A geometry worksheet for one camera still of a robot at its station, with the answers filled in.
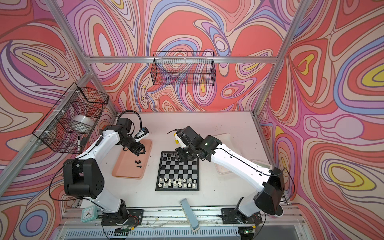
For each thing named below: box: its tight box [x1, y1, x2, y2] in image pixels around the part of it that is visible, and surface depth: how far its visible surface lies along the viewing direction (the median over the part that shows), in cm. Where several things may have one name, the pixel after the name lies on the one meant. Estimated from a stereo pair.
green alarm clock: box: [81, 205, 98, 223], surface depth 74 cm
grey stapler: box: [179, 198, 200, 232], surface depth 74 cm
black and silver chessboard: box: [155, 151, 200, 192], surface depth 86 cm
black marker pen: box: [77, 135, 81, 154], surface depth 73 cm
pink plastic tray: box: [112, 138, 153, 180], surface depth 93 cm
